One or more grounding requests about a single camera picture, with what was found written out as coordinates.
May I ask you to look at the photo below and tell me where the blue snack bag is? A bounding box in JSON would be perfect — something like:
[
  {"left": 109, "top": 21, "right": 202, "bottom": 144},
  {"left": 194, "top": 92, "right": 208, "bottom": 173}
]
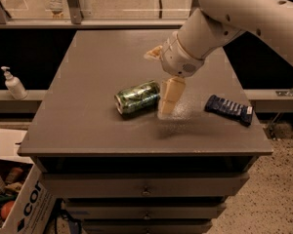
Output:
[{"left": 204, "top": 95, "right": 253, "bottom": 127}]

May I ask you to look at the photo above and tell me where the orange ball in box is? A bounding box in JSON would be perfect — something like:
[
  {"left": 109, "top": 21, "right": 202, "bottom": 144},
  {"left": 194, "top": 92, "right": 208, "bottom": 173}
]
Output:
[{"left": 0, "top": 201, "right": 15, "bottom": 220}]

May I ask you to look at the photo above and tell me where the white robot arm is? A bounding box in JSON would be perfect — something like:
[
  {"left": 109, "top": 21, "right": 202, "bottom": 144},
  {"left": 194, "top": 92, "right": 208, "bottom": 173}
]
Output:
[{"left": 145, "top": 0, "right": 293, "bottom": 118}]

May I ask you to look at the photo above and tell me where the green soda can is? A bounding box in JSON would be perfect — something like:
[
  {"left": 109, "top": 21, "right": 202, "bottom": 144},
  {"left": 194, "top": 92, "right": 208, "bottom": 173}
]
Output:
[{"left": 114, "top": 80, "right": 160, "bottom": 115}]

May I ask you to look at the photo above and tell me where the metal window frame rail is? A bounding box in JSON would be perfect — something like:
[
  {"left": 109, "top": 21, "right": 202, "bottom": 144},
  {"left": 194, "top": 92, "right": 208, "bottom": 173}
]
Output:
[{"left": 0, "top": 0, "right": 198, "bottom": 29}]

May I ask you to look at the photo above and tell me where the grey drawer cabinet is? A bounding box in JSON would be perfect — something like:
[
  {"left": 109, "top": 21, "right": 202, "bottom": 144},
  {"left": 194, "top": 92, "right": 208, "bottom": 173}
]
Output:
[{"left": 19, "top": 29, "right": 272, "bottom": 234}]

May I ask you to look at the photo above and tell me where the top drawer knob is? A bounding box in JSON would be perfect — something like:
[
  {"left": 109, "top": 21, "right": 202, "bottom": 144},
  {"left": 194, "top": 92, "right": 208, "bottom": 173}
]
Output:
[{"left": 142, "top": 186, "right": 151, "bottom": 196}]

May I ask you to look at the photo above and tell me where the drawer knob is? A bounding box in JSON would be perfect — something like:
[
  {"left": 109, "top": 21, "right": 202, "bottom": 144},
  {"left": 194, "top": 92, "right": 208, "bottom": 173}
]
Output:
[
  {"left": 142, "top": 186, "right": 151, "bottom": 196},
  {"left": 143, "top": 212, "right": 151, "bottom": 220}
]

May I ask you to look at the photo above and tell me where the white cardboard box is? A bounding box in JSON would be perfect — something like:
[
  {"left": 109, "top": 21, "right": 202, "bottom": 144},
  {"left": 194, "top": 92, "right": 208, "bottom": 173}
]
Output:
[{"left": 0, "top": 129, "right": 56, "bottom": 234}]

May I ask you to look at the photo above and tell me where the white pump bottle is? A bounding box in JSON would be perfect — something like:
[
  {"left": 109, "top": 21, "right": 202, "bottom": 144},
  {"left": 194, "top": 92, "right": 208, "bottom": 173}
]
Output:
[{"left": 1, "top": 66, "right": 27, "bottom": 99}]

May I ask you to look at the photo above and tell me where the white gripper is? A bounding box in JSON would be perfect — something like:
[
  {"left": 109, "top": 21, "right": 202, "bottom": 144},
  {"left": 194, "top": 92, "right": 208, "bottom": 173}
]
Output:
[{"left": 144, "top": 31, "right": 204, "bottom": 118}]

